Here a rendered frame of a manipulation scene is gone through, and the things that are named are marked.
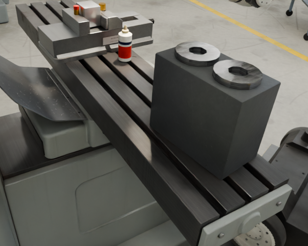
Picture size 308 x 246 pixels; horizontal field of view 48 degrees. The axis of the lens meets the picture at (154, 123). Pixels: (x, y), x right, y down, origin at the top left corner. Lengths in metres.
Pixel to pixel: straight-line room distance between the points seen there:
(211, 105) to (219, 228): 0.22
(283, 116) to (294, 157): 1.35
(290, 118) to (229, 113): 2.15
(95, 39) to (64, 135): 0.32
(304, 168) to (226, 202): 0.74
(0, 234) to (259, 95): 0.77
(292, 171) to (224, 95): 0.77
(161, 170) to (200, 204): 0.11
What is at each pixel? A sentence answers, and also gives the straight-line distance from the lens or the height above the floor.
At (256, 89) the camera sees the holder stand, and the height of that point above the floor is 1.13.
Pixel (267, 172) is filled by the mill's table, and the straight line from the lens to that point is 0.76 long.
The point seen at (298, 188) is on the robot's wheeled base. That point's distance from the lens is 1.29.
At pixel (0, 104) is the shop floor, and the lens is 2.67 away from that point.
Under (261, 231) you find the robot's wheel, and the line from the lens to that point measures 1.20.
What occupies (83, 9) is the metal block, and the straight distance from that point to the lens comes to 1.10.
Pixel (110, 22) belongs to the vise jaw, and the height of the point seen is 1.04.
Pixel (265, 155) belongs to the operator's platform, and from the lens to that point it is 1.67.
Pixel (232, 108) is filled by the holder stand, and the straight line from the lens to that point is 0.61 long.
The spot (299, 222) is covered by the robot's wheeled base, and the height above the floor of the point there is 0.57.
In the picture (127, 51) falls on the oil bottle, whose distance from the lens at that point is 1.06.
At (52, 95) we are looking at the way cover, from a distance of 1.04.
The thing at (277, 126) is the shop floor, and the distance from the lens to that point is 2.62.
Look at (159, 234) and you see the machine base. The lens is 1.52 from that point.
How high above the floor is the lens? 1.43
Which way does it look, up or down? 37 degrees down
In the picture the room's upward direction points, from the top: 5 degrees clockwise
